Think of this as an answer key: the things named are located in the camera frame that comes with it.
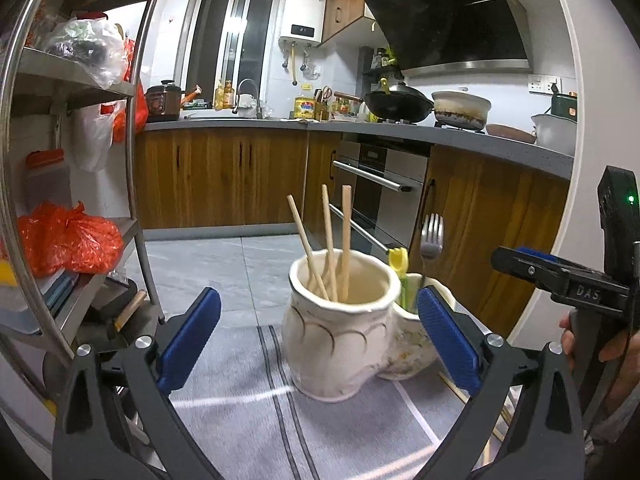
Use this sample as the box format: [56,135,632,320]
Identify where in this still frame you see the hanging red plastic bag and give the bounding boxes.
[112,37,150,143]

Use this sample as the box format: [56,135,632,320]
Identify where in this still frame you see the wooden wall cabinet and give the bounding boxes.
[320,0,421,46]

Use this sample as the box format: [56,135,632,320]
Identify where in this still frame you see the red-lid plastic container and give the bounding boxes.
[26,149,71,211]

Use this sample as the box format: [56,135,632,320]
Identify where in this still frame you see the grey kitchen countertop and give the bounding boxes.
[145,115,575,181]

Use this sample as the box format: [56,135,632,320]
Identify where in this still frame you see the crumpled red plastic bag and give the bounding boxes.
[17,201,125,278]

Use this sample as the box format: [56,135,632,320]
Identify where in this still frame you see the black range hood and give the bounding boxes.
[362,0,531,78]

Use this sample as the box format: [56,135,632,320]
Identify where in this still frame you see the white water heater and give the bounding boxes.
[278,0,327,48]

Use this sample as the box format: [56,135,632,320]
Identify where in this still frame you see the grey striped floor mat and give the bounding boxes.
[165,322,516,480]

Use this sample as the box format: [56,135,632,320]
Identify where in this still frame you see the wooden base cabinets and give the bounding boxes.
[132,127,573,341]

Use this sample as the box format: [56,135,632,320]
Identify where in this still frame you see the sliding glass window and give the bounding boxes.
[182,0,281,116]

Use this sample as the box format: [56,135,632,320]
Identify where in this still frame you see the yellow-green plastic utensil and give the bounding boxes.
[401,272,420,311]
[387,246,410,308]

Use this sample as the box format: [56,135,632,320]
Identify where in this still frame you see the built-in steel oven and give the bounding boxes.
[327,140,431,271]

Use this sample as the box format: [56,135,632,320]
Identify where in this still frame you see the white wall socket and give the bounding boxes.
[527,75,561,95]

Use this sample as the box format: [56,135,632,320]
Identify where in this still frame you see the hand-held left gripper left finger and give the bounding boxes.
[52,287,223,480]

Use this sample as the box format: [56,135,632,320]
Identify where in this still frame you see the silver metal fork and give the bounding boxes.
[420,212,445,286]

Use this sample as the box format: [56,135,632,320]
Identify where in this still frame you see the brown shallow bowl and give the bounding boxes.
[486,123,538,143]

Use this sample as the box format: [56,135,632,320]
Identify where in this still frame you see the chrome kitchen faucet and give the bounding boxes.
[236,78,263,120]

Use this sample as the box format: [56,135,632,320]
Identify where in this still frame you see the countertop knife holder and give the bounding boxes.
[312,86,335,121]

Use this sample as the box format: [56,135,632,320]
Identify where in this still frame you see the cream ceramic double utensil holder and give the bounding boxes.
[281,252,458,403]

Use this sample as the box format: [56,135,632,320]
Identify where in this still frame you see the person's right forearm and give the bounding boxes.
[585,357,640,456]

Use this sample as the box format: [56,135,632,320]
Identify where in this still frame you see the black wok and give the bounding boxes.
[364,84,435,123]

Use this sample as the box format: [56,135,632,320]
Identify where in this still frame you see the electric pressure cooker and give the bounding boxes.
[145,80,182,123]

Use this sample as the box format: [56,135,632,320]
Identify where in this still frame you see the wooden chopstick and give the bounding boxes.
[321,184,338,301]
[286,194,331,302]
[437,371,473,403]

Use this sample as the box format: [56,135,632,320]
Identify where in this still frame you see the person's right hand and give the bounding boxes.
[560,312,640,368]

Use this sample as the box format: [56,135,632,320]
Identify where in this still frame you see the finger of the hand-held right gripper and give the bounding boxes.
[516,246,608,281]
[491,246,631,318]

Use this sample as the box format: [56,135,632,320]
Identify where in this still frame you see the wall spice rack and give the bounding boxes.
[362,46,407,78]

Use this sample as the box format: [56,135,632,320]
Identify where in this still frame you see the metal shelf rack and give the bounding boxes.
[0,0,166,411]

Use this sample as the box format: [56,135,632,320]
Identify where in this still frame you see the white plastic bag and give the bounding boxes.
[67,102,116,173]

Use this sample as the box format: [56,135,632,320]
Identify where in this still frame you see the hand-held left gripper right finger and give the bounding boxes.
[416,285,586,480]

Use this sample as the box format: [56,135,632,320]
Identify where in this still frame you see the amber glass bottles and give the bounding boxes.
[215,80,236,110]

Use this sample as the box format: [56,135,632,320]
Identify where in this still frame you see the white ceramic pot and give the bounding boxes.
[431,90,493,128]

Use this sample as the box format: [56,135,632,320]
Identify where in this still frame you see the clear plastic bag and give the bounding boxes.
[44,17,128,90]

